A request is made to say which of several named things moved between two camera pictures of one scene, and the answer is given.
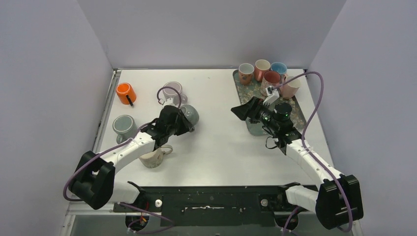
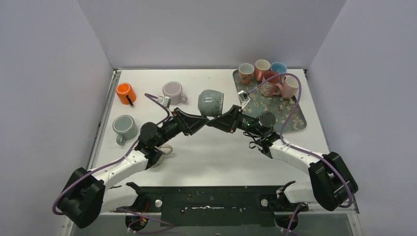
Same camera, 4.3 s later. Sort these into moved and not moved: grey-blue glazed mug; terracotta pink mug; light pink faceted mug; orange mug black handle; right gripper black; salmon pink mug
Moved: grey-blue glazed mug; right gripper black
Not moved: salmon pink mug; orange mug black handle; terracotta pink mug; light pink faceted mug
